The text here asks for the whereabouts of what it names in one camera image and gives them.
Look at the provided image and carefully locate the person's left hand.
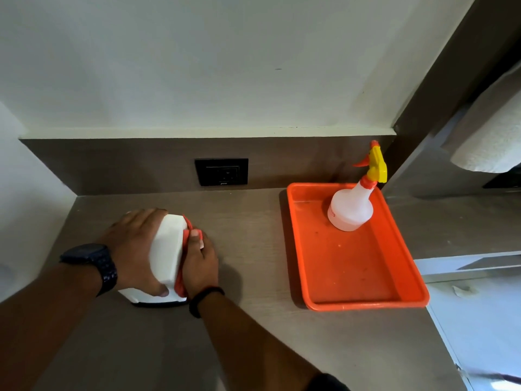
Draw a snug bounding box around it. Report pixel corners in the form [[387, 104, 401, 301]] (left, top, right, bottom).
[[98, 208, 170, 298]]

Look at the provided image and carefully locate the person's right hand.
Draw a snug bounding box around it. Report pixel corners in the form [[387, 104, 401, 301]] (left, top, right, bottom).
[[181, 229, 220, 299]]

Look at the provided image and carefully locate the orange cleaning cloth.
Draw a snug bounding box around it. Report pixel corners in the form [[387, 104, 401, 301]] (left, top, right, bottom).
[[174, 215, 194, 298]]

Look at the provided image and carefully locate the white box-shaped appliance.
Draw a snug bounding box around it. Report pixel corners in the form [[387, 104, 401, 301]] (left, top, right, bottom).
[[118, 214, 189, 308]]

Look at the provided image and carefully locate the person's right forearm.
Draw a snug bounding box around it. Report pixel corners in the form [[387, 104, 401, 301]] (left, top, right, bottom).
[[196, 290, 322, 391]]

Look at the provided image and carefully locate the person's left forearm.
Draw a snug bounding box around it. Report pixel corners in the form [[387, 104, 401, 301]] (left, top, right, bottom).
[[0, 262, 102, 391]]

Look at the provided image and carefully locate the black wristband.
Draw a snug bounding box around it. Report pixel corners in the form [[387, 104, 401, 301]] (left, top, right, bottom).
[[188, 286, 225, 319]]

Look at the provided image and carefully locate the black wristwatch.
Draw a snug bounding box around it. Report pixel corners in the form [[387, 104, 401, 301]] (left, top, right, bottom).
[[59, 243, 118, 298]]

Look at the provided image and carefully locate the orange plastic tray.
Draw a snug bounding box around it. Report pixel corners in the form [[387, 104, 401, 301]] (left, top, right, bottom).
[[287, 182, 430, 312]]

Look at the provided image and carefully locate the white spray bottle yellow trigger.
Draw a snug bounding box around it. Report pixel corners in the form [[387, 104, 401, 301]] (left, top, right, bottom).
[[327, 140, 388, 232]]

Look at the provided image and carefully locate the white paper towel roll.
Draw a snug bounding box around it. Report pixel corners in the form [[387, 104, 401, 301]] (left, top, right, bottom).
[[441, 63, 521, 174]]

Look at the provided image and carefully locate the black wall power socket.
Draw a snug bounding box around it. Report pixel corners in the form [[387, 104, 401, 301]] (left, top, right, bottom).
[[195, 158, 249, 187]]

